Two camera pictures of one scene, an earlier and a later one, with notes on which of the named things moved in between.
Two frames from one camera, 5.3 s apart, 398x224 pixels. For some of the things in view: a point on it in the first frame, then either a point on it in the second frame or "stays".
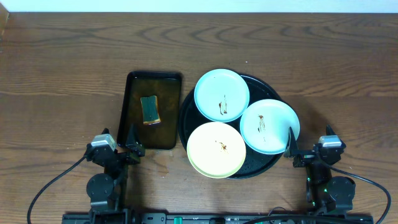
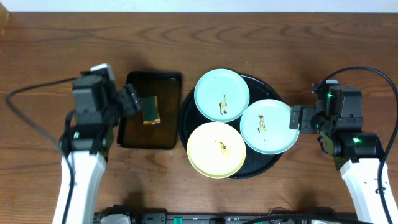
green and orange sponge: [150, 114] stays
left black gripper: [121, 156] to [130, 101]
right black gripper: [303, 157] to [306, 112]
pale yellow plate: [216, 150] stays
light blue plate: [265, 126] stays
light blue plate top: [221, 95] stays
